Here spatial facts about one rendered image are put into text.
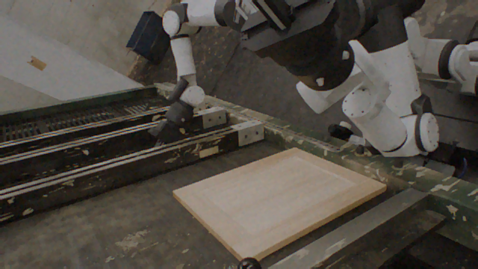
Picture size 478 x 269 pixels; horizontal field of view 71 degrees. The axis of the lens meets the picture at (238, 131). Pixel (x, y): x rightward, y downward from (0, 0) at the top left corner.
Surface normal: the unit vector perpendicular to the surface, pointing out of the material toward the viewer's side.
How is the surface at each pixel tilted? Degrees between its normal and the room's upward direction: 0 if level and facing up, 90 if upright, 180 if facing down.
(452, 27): 0
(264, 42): 16
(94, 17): 90
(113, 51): 90
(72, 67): 90
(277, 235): 53
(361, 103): 7
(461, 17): 0
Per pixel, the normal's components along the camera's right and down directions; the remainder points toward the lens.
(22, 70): 0.51, 0.33
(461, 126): -0.70, -0.37
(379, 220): -0.07, -0.94
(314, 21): -0.56, -0.22
